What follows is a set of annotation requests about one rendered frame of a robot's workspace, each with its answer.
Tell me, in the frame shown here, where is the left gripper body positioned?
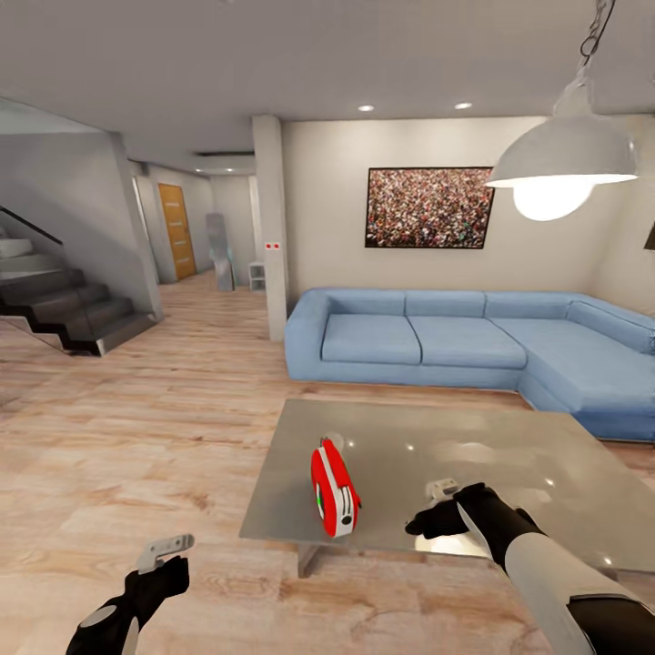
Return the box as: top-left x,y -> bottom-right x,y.
125,557 -> 189,614

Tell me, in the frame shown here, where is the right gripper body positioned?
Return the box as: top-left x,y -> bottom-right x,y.
416,502 -> 462,540

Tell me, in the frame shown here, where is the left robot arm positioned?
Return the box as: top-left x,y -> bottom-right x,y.
65,533 -> 197,655

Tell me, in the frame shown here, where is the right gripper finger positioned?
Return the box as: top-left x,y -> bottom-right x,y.
405,516 -> 421,536

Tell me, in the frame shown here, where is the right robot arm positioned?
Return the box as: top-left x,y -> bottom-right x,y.
405,478 -> 655,655

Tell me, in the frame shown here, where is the radio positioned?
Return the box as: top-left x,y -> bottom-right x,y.
312,438 -> 361,538

